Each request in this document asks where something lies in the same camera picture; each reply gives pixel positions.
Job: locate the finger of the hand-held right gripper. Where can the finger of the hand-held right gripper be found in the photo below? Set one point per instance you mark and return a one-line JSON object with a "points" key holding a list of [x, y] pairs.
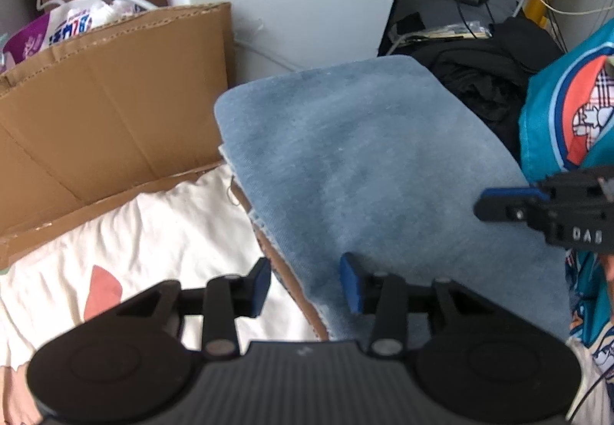
{"points": [[499, 207]]}

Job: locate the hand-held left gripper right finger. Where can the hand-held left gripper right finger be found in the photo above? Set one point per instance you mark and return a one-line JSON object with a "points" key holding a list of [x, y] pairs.
{"points": [[350, 286]]}

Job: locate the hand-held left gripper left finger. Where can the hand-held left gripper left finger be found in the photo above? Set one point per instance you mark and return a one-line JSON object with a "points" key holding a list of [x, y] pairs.
{"points": [[261, 283]]}

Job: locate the blue fleece sweatshirt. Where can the blue fleece sweatshirt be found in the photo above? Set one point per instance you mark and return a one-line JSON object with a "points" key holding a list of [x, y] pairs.
{"points": [[383, 166]]}

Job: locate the teal printed cloth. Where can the teal printed cloth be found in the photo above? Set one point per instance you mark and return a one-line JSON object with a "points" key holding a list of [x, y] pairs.
{"points": [[542, 132]]}

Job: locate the cream printed bed sheet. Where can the cream printed bed sheet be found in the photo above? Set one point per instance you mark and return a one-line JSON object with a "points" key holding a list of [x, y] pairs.
{"points": [[168, 223]]}

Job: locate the black crumpled clothing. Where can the black crumpled clothing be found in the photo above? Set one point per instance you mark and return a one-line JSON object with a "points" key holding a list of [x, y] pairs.
{"points": [[479, 80]]}

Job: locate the brown cardboard box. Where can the brown cardboard box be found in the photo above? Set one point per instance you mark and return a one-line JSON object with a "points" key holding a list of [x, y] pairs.
{"points": [[120, 108]]}

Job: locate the purple and white plastic packet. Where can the purple and white plastic packet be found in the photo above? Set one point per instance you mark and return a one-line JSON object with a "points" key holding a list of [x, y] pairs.
{"points": [[62, 24]]}

